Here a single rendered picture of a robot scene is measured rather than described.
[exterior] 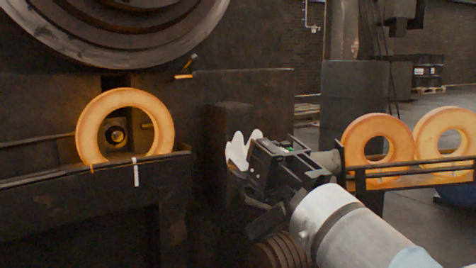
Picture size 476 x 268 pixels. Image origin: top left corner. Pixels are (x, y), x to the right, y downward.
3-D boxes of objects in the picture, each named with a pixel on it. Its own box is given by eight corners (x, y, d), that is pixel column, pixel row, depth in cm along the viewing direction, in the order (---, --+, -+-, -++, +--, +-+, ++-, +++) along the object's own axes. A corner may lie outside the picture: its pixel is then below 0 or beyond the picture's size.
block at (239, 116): (203, 199, 91) (202, 101, 86) (231, 193, 95) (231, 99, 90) (226, 214, 82) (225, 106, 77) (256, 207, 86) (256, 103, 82)
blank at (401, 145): (337, 115, 81) (341, 118, 78) (409, 109, 80) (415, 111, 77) (341, 183, 84) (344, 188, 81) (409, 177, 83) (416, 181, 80)
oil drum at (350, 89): (304, 154, 356) (307, 59, 339) (346, 146, 388) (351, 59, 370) (353, 169, 307) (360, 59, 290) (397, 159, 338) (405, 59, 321)
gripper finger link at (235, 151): (234, 118, 62) (265, 144, 55) (228, 149, 65) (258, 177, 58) (217, 120, 60) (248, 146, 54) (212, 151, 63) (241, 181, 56)
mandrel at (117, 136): (91, 134, 91) (89, 116, 91) (108, 132, 94) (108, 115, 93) (108, 147, 77) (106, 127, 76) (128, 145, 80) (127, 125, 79)
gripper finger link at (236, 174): (246, 154, 60) (277, 182, 54) (244, 163, 61) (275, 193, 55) (220, 157, 58) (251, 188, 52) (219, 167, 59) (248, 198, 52)
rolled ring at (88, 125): (173, 86, 73) (167, 86, 76) (74, 91, 64) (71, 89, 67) (176, 176, 77) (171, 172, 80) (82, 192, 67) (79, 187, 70)
